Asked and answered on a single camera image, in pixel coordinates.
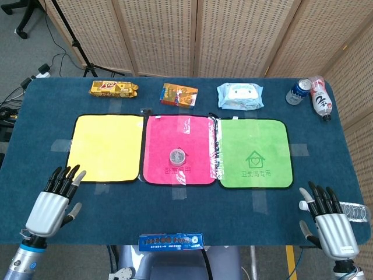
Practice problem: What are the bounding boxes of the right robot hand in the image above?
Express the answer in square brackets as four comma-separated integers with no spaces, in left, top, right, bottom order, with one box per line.
[298,181,360,260]

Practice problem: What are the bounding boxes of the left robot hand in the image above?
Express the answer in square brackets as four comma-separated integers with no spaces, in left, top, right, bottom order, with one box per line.
[25,164,87,237]

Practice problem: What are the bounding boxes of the small clear round jar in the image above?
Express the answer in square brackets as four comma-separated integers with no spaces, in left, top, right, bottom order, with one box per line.
[169,148,187,165]

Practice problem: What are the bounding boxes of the blue battery pack card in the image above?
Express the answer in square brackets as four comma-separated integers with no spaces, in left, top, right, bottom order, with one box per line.
[138,232,205,253]

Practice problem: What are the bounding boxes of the clear ribbed plastic bottle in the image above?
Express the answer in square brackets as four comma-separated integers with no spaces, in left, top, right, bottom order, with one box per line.
[299,200,371,225]

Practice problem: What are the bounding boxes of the yellow cloth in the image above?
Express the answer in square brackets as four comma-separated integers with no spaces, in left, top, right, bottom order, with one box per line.
[65,114,145,184]

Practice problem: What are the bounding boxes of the green cloth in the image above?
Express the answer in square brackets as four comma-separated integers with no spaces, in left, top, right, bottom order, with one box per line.
[217,117,294,190]

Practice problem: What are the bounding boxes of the grey robot torso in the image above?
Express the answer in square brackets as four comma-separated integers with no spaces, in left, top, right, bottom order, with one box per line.
[109,244,242,280]

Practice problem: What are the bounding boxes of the bottle with red white label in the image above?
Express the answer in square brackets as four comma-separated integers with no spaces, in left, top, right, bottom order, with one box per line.
[308,75,333,123]

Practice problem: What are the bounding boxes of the pink cloth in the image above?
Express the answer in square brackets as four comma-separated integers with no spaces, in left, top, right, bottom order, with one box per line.
[140,114,218,187]

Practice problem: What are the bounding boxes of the gold biscuit packet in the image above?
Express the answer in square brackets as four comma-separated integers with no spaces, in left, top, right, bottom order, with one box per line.
[89,80,139,99]

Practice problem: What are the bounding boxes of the white power strip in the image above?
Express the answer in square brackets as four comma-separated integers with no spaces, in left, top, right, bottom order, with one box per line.
[30,64,52,79]

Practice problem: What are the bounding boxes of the dark blue table cover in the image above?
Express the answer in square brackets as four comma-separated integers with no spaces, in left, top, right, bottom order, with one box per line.
[0,76,368,246]

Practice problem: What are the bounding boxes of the blue drink can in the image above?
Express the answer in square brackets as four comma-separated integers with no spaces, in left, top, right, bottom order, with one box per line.
[285,78,312,106]

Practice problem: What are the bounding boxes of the long crinkled clear tape strip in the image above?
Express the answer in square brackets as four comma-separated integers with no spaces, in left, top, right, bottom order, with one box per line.
[207,115,225,180]

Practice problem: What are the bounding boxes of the light blue wet wipes pack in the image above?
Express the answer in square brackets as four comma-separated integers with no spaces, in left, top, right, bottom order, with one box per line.
[216,82,265,111]

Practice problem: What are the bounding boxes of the black tripod stand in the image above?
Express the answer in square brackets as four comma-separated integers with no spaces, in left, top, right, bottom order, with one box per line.
[51,0,126,78]

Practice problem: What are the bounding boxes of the orange and blue carton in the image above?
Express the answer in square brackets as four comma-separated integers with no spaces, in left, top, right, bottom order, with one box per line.
[159,83,199,110]

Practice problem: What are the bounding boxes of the black office chair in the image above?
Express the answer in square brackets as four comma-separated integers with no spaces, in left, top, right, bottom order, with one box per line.
[0,0,44,40]

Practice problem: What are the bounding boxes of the wooden woven folding screen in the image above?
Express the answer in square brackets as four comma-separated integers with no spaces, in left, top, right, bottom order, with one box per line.
[43,0,373,263]

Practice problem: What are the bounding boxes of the black cable bundle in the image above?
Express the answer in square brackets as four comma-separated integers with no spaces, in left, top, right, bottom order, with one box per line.
[0,84,30,144]

